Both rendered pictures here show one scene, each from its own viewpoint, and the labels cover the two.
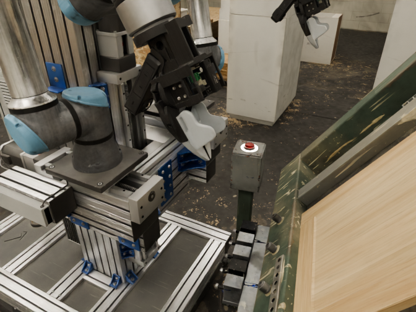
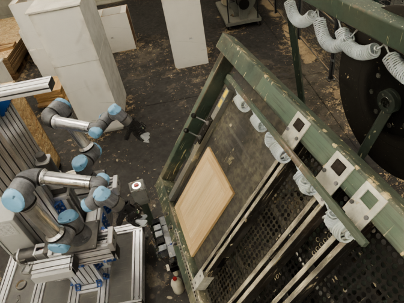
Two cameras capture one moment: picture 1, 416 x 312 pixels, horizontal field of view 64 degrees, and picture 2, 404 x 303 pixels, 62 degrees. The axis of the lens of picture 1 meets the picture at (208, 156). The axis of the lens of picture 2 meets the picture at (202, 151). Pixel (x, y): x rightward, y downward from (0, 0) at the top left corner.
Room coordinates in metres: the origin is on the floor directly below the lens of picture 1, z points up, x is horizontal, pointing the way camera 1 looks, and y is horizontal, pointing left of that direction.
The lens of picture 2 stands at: (-0.75, 0.20, 2.81)
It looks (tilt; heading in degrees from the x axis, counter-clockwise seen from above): 42 degrees down; 333
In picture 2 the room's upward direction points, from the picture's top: 11 degrees counter-clockwise
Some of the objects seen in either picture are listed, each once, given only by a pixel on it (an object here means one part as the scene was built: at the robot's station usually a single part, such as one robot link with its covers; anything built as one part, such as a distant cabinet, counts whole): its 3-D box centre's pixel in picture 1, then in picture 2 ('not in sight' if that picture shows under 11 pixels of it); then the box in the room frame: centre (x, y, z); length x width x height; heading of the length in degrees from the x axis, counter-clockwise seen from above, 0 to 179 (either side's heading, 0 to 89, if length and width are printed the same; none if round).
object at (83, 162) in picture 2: not in sight; (82, 165); (1.34, 0.11, 1.20); 0.13 x 0.12 x 0.14; 127
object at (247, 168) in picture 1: (247, 166); (139, 193); (1.16, -0.16, 0.84); 0.12 x 0.12 x 0.18; 73
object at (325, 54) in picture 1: (318, 37); (117, 29); (5.83, -1.85, 0.36); 0.58 x 0.45 x 0.72; 63
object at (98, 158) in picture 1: (95, 146); (77, 231); (0.89, 0.35, 1.09); 0.15 x 0.15 x 0.10
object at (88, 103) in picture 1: (86, 111); (70, 221); (0.89, 0.35, 1.20); 0.13 x 0.12 x 0.14; 139
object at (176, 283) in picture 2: not in sight; (177, 284); (0.72, -0.09, 0.10); 0.10 x 0.10 x 0.20
